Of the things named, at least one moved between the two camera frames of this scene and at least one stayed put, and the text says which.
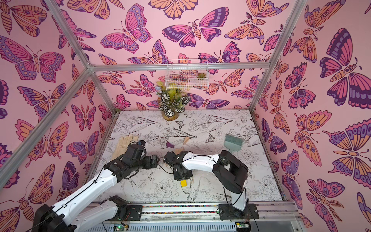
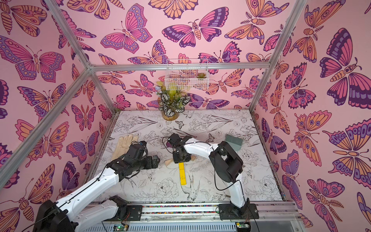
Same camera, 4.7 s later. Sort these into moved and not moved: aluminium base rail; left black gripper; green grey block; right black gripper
Moved: right black gripper
Not moved: aluminium base rail; green grey block; left black gripper
